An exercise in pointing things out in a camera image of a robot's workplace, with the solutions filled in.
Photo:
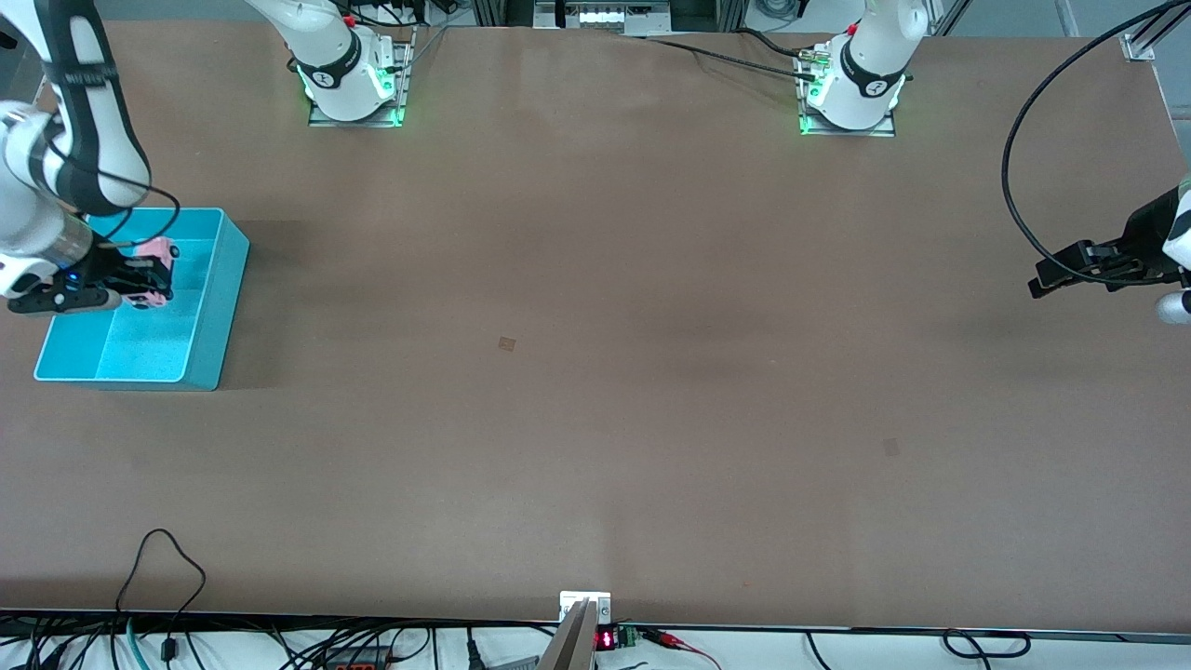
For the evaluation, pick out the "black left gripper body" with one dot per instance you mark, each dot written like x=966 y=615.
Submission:
x=1146 y=244

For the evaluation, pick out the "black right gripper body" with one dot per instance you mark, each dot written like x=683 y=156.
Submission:
x=105 y=271

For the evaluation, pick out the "pink jeep toy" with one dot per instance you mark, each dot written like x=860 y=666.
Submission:
x=160 y=247

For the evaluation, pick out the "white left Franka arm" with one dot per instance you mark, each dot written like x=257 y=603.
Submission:
x=865 y=84

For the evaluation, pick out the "teal plastic bin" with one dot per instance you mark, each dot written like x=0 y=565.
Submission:
x=149 y=344

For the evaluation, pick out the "black power strip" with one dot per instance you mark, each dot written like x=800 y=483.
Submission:
x=358 y=661

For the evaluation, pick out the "black plug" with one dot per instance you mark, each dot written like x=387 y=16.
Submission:
x=475 y=651

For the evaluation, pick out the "lit equipment rack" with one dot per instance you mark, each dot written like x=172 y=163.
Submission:
x=605 y=17

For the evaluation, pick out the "red clip lead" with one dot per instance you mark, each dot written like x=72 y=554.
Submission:
x=670 y=640

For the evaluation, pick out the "grey metal bar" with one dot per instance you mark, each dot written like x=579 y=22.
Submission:
x=569 y=647

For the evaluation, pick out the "red display module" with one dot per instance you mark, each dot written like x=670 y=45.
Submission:
x=609 y=639

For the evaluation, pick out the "aluminium corner bracket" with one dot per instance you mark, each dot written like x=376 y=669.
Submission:
x=1137 y=48

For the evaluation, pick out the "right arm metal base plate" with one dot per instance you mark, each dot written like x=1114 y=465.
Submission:
x=358 y=122

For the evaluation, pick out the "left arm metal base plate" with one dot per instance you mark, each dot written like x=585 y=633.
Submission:
x=847 y=132

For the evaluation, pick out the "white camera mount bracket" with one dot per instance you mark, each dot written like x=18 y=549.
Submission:
x=572 y=600

